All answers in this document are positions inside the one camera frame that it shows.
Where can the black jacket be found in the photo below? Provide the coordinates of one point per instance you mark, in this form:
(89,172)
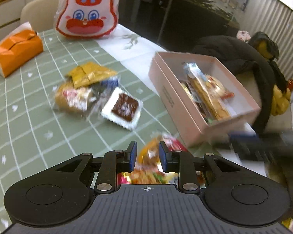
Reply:
(240,57)

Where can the green checked tablecloth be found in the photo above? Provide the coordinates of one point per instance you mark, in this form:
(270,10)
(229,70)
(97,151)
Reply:
(45,121)

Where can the black white snack bar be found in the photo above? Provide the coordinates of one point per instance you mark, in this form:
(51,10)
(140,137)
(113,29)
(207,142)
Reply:
(193,95)

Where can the red pink snack bag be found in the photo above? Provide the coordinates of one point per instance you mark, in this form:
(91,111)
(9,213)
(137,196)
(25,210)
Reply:
(148,169)

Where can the beige dining chair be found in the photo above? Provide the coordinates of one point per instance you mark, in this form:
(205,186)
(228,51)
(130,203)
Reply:
(39,14)

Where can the long biscuit packet blue top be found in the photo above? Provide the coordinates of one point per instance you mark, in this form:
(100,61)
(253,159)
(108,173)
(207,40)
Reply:
(210,98)

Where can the yellow plush toy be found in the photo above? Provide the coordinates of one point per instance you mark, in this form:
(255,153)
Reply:
(281,95)

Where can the orange tissue box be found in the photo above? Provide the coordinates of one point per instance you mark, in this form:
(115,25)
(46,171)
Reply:
(18,47)

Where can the gold foil snack packet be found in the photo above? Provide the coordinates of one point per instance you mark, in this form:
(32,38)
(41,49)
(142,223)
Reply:
(88,74)

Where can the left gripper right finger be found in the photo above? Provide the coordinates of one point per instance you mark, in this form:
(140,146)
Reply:
(181,162)

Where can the pink cardboard box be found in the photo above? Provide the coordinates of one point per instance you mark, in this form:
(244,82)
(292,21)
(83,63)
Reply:
(194,121)

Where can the round bread in clear wrapper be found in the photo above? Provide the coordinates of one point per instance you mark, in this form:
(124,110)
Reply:
(71,100)

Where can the red white bunny bag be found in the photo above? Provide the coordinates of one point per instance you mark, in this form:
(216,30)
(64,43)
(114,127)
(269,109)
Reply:
(86,19)

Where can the round cake orange wrapper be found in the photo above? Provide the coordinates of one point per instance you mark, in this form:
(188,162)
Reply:
(219,88)

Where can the chocolate square white wrapper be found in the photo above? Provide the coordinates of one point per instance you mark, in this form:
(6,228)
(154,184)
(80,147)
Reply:
(122,109)

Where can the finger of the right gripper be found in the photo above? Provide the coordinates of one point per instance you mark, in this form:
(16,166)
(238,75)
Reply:
(244,139)

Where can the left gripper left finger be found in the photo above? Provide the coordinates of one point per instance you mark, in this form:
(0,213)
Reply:
(113,163)

